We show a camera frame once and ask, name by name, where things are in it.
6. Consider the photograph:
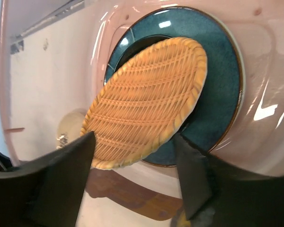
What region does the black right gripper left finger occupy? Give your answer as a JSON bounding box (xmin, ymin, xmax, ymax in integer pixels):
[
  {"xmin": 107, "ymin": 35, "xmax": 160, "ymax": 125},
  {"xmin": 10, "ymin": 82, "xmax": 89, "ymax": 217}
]
[{"xmin": 0, "ymin": 132, "xmax": 96, "ymax": 227}]

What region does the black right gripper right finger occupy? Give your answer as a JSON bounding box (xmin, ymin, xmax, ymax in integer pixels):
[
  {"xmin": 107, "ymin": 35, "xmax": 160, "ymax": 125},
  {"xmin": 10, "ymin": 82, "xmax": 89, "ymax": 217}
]
[{"xmin": 174, "ymin": 133, "xmax": 284, "ymax": 227}]

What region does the cream plate with black spot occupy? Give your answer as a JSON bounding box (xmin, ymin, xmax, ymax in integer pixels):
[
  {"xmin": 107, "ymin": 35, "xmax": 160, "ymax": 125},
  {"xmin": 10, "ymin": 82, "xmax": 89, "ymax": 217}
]
[{"xmin": 55, "ymin": 108, "xmax": 87, "ymax": 149}]

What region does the blue-grey glazed plate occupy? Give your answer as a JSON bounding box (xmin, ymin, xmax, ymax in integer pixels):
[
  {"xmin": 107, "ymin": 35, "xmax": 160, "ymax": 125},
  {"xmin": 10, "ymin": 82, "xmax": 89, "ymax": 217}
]
[{"xmin": 103, "ymin": 6, "xmax": 246, "ymax": 167}]

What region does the woven bamboo tray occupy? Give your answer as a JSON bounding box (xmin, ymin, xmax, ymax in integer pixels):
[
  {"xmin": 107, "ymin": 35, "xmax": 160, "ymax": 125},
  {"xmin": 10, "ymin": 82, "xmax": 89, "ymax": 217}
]
[{"xmin": 81, "ymin": 37, "xmax": 207, "ymax": 170}]

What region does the pink translucent plastic bin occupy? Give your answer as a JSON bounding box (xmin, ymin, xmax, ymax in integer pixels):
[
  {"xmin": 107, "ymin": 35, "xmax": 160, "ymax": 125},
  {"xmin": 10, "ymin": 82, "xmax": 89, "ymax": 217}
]
[{"xmin": 0, "ymin": 0, "xmax": 284, "ymax": 227}]

